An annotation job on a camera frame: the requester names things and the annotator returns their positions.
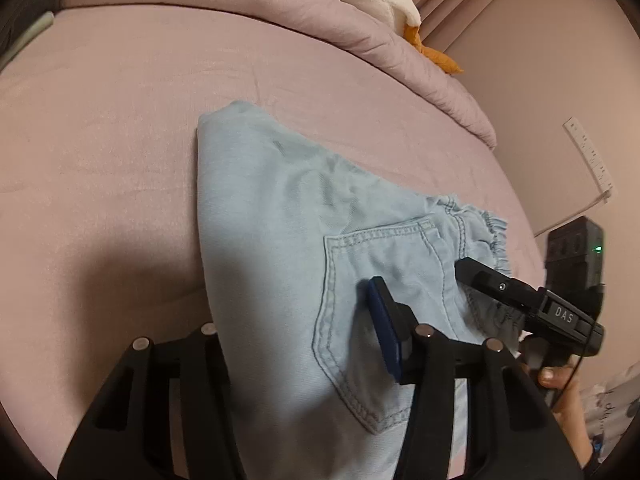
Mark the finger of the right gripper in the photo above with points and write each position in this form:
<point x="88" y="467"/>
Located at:
<point x="510" y="291"/>

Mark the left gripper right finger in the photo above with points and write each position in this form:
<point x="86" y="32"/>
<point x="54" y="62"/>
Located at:
<point x="510" y="433"/>

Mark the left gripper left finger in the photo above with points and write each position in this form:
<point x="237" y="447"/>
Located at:
<point x="125" y="433"/>

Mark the light blue strawberry pants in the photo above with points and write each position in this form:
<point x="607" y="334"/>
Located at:
<point x="290" y="234"/>

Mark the person's right hand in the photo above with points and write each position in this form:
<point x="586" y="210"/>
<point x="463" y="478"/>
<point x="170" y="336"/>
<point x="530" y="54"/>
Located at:
<point x="568" y="411"/>

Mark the white power strip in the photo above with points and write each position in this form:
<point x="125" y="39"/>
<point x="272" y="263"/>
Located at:
<point x="590" y="155"/>

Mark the pink bed sheet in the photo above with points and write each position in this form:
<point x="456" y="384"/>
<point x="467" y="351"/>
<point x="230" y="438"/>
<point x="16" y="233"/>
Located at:
<point x="99" y="181"/>

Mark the folded light green garment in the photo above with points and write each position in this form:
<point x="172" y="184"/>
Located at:
<point x="30" y="33"/>

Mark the pink quilted duvet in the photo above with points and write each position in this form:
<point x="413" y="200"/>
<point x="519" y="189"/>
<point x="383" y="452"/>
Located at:
<point x="353" y="31"/>

